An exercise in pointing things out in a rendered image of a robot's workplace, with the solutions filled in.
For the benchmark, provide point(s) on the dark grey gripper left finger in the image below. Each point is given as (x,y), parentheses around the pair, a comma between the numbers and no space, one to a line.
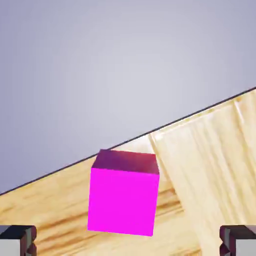
(19,238)

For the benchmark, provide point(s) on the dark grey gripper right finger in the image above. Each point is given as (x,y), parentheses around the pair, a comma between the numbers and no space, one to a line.
(238,238)

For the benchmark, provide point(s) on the small magenta cube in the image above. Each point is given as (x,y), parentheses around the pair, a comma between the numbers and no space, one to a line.
(122,200)

